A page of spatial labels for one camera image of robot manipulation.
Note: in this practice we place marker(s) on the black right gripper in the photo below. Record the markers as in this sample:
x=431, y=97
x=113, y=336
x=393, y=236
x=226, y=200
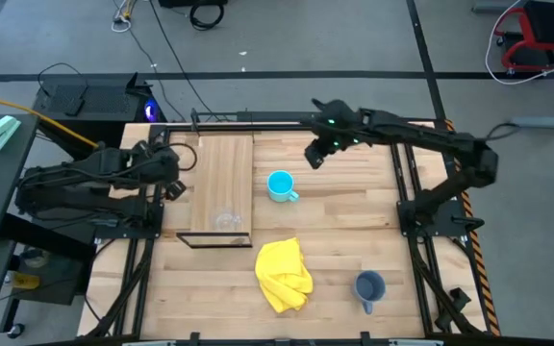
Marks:
x=337, y=122

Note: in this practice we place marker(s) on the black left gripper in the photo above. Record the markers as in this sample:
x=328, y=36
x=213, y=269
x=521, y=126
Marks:
x=164, y=163

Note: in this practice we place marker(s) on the teal plastic mug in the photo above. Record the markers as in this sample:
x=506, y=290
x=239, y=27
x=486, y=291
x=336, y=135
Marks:
x=281, y=185

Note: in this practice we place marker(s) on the clear glass cup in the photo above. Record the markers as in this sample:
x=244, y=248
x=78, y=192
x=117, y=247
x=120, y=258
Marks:
x=229, y=223

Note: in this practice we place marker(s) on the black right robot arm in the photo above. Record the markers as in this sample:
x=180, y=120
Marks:
x=426, y=134

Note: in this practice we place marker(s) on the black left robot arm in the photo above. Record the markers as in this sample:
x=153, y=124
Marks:
x=65, y=182

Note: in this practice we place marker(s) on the black computer tower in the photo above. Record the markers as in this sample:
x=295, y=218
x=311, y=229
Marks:
x=104, y=101

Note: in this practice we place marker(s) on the yellow microfibre cloth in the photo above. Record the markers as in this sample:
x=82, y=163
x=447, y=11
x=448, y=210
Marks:
x=282, y=274

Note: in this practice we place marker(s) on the grey-blue mug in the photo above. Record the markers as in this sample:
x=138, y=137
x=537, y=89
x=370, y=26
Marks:
x=368, y=287

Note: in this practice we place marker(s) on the clear tape roll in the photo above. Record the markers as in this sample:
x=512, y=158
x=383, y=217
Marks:
x=34, y=258

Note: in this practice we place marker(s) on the yellow plastic bottle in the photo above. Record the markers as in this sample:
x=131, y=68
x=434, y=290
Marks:
x=23, y=280

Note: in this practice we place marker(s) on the mint green stapler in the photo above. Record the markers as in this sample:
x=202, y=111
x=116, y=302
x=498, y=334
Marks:
x=0, y=130

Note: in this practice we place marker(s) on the black equipment box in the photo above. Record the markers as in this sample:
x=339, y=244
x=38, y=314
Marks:
x=185, y=3

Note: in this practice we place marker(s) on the yellow black hazard tape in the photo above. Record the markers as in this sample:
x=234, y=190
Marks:
x=479, y=259

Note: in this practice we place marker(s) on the grey metal floor beam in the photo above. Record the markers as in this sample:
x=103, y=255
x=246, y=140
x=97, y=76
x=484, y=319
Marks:
x=498, y=7
x=546, y=121

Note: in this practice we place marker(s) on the red rolling stool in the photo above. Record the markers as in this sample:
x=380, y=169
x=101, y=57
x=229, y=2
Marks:
x=546, y=21

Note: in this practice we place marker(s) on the wooden shelf with black frame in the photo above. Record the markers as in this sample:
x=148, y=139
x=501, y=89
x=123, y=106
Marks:
x=224, y=182

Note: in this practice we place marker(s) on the black aluminium table frame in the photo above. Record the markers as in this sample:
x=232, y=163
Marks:
x=229, y=128

